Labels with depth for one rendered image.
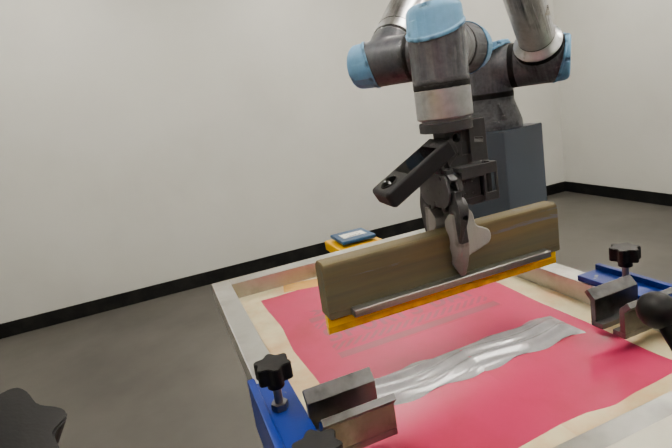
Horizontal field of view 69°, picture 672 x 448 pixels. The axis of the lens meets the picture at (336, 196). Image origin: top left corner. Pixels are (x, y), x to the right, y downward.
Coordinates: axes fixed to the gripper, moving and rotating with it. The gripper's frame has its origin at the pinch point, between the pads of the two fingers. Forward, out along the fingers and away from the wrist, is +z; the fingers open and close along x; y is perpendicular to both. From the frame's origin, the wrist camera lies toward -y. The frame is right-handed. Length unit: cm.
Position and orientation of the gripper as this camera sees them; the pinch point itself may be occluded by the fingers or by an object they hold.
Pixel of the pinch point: (447, 263)
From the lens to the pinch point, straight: 72.6
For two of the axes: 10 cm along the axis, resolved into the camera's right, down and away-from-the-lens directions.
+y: 9.2, -2.1, 3.3
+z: 1.5, 9.7, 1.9
